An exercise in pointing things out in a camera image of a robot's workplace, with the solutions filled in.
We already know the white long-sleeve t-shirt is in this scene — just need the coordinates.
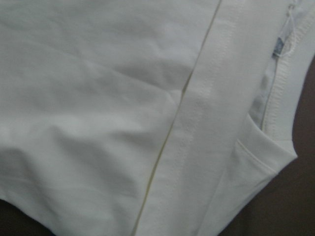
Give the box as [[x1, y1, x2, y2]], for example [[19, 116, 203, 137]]
[[0, 0, 315, 236]]

